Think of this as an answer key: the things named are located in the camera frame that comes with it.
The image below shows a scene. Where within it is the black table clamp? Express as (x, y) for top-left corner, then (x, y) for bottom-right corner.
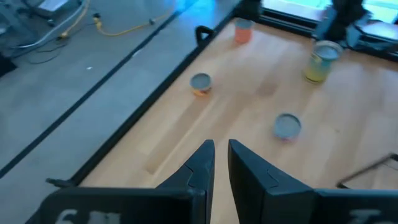
(45, 177), (77, 189)
(195, 25), (216, 47)

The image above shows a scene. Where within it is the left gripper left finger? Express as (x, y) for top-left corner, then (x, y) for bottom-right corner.
(27, 139), (216, 224)

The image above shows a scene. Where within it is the black aluminium table frame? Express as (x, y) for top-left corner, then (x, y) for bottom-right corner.
(46, 0), (398, 187)

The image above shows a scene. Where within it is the dark equipment pile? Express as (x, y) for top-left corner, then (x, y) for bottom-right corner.
(0, 0), (43, 41)

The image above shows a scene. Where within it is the orange patterned tin can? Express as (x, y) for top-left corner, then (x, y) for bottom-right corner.
(233, 17), (256, 45)

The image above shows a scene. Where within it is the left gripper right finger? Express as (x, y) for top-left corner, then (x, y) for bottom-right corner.
(228, 139), (398, 224)

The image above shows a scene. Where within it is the short orange yellow tin can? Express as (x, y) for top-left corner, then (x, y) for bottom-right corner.
(189, 72), (213, 97)

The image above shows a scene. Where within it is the short salmon print tin can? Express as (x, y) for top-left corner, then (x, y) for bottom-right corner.
(272, 113), (302, 142)

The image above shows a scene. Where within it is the yellow extension cable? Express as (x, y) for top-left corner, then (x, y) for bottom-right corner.
(58, 0), (175, 40)

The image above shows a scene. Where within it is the white lid jar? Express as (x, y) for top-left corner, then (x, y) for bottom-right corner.
(303, 39), (344, 85)

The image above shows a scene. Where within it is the grey floor cable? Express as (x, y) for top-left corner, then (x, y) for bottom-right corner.
(14, 0), (88, 50)

